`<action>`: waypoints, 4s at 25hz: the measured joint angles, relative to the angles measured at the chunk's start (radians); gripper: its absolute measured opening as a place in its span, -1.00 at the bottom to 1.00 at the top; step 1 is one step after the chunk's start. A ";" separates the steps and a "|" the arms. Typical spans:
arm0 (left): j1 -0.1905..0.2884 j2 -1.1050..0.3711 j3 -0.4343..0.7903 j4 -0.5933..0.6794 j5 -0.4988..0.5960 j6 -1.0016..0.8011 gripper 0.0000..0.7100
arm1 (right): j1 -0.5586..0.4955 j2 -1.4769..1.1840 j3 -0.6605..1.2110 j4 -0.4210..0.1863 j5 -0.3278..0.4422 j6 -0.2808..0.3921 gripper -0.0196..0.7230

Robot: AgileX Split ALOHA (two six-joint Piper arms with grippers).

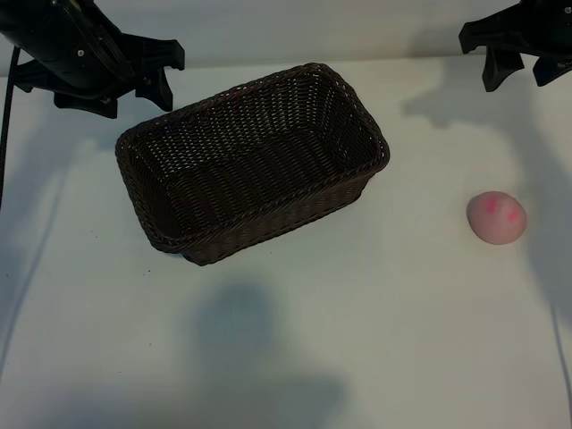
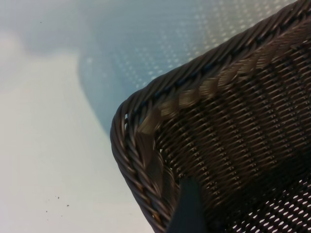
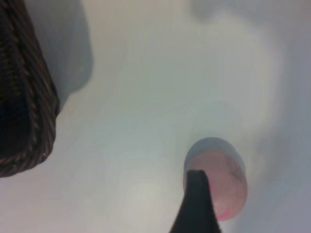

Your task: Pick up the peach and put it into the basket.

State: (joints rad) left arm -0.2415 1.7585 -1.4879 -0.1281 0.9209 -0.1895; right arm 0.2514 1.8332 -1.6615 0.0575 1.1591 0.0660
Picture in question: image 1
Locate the pink peach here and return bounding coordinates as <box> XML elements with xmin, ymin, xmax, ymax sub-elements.
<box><xmin>467</xmin><ymin>190</ymin><xmax>528</xmax><ymax>246</ymax></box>

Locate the dark brown woven basket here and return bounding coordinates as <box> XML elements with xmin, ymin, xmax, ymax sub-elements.
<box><xmin>114</xmin><ymin>62</ymin><xmax>391</xmax><ymax>267</ymax></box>

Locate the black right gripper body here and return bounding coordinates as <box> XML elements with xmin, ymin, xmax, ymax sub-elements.
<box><xmin>458</xmin><ymin>0</ymin><xmax>572</xmax><ymax>59</ymax></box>

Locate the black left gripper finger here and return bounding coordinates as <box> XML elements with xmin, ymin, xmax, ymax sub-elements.
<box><xmin>133</xmin><ymin>69</ymin><xmax>174</xmax><ymax>113</ymax></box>
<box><xmin>53</xmin><ymin>91</ymin><xmax>119</xmax><ymax>120</ymax></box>

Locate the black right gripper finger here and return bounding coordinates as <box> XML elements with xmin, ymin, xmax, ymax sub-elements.
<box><xmin>533</xmin><ymin>56</ymin><xmax>572</xmax><ymax>88</ymax></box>
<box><xmin>482</xmin><ymin>46</ymin><xmax>526</xmax><ymax>93</ymax></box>

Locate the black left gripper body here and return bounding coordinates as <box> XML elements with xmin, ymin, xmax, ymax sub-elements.
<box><xmin>0</xmin><ymin>0</ymin><xmax>186</xmax><ymax>97</ymax></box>

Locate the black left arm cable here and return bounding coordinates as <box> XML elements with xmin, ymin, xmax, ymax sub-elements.
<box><xmin>0</xmin><ymin>44</ymin><xmax>22</xmax><ymax>211</ymax></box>

